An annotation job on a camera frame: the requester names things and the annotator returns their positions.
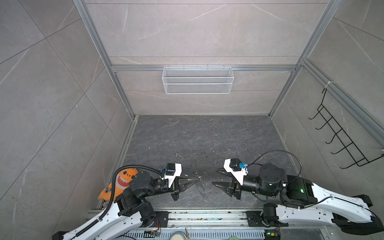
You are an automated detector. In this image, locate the black wire hook rack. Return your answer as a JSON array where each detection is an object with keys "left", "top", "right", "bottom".
[{"left": 308, "top": 88, "right": 384, "bottom": 170}]

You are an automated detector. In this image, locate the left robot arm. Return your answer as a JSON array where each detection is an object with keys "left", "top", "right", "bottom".
[{"left": 52, "top": 172, "right": 201, "bottom": 240}]

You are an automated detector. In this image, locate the right black camera cable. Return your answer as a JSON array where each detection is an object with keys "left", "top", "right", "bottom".
[{"left": 247, "top": 149, "right": 303, "bottom": 178}]

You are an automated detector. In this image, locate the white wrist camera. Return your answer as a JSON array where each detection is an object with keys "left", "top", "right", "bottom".
[
  {"left": 224, "top": 158, "right": 248, "bottom": 186},
  {"left": 160, "top": 163, "right": 182, "bottom": 188}
]

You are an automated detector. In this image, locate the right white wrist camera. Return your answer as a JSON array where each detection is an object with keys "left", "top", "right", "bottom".
[{"left": 224, "top": 158, "right": 248, "bottom": 186}]

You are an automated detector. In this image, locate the white wire mesh basket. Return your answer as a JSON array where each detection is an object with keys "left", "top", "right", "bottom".
[{"left": 162, "top": 67, "right": 234, "bottom": 95}]

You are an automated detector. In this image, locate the orange plush shark toy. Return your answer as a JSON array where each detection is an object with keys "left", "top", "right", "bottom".
[{"left": 98, "top": 168, "right": 138, "bottom": 201}]

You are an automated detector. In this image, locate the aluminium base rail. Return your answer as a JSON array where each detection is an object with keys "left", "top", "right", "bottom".
[{"left": 94, "top": 209, "right": 338, "bottom": 240}]

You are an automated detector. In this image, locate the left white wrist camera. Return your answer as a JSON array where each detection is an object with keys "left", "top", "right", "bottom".
[{"left": 160, "top": 163, "right": 182, "bottom": 188}]

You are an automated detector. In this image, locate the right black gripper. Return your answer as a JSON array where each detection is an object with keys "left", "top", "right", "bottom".
[{"left": 211, "top": 164, "right": 279, "bottom": 200}]

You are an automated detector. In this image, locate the black corrugated cable conduit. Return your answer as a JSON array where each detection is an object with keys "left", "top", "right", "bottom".
[{"left": 71, "top": 164, "right": 163, "bottom": 238}]

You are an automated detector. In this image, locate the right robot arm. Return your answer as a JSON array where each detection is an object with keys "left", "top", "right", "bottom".
[{"left": 212, "top": 159, "right": 384, "bottom": 236}]

